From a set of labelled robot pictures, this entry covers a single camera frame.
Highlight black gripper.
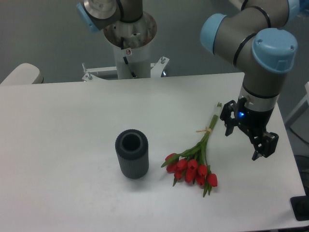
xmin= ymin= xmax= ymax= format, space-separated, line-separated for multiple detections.
xmin=220 ymin=100 xmax=279 ymax=160

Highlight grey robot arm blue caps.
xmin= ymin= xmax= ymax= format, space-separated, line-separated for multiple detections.
xmin=77 ymin=0 xmax=309 ymax=159

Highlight red tulip bouquet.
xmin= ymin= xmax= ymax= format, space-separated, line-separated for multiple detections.
xmin=161 ymin=102 xmax=223 ymax=196

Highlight black device at table edge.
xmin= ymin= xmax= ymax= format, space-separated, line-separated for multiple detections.
xmin=290 ymin=196 xmax=309 ymax=221

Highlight dark grey ribbed vase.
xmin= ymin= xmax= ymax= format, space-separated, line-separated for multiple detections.
xmin=115 ymin=129 xmax=149 ymax=179

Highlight beige chair armrest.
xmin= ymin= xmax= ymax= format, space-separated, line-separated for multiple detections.
xmin=0 ymin=63 xmax=44 ymax=87

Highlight white furniture frame right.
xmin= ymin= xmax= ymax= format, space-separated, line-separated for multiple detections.
xmin=284 ymin=82 xmax=309 ymax=127

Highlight white pedestal base brackets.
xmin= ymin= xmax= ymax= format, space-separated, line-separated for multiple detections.
xmin=82 ymin=56 xmax=170 ymax=82

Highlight black cable on pedestal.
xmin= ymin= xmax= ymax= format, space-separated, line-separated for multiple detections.
xmin=120 ymin=36 xmax=138 ymax=79

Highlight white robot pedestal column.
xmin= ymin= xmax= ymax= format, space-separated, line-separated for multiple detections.
xmin=103 ymin=12 xmax=157 ymax=70

